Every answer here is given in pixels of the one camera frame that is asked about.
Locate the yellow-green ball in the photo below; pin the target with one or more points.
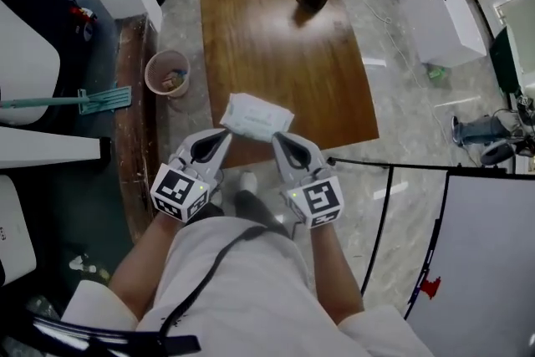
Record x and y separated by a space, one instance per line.
101 273

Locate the person's right white shoe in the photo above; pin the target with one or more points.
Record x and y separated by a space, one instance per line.
249 182

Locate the white wet wipe pack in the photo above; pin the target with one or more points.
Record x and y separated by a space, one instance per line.
251 129

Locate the red and white cans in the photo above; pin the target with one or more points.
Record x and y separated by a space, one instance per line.
83 23

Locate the person's white shirt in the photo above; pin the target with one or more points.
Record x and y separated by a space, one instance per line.
251 297

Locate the person's right forearm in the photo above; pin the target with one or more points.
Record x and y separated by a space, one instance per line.
334 271

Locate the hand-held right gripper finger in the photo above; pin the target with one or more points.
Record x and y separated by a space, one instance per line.
282 163
307 154

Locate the small green floor item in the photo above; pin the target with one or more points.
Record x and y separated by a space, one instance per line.
435 73

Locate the teal flat mop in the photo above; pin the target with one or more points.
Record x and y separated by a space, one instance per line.
104 100

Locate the whiteboard on black stand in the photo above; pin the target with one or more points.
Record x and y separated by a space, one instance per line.
480 263

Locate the brown wooden plank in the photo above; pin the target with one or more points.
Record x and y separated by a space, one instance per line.
134 129

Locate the person's left forearm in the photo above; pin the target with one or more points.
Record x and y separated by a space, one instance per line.
142 263

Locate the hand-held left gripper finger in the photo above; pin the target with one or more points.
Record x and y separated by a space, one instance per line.
188 146
223 150

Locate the black office chair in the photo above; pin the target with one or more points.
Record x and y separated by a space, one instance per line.
497 150

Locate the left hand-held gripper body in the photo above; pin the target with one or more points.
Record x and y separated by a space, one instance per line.
175 192

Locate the person's black trousers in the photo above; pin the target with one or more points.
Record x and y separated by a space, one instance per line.
259 213

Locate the dark green cabinet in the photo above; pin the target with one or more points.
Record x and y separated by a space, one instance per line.
505 58

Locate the black glossy frame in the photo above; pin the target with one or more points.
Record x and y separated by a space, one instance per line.
104 336

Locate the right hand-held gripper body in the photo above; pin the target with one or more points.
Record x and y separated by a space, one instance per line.
322 200

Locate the white counter with holes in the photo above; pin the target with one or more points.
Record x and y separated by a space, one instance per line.
443 21

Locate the white rounded appliance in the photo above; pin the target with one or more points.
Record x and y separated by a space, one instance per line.
25 62
16 230

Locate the red whiteboard magnet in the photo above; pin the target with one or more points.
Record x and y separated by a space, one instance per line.
430 288

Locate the pink waste basket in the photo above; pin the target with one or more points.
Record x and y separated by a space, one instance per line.
156 71

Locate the white partition panel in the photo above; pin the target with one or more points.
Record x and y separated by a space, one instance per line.
46 146

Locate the brown wooden table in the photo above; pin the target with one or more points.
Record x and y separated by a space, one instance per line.
271 54

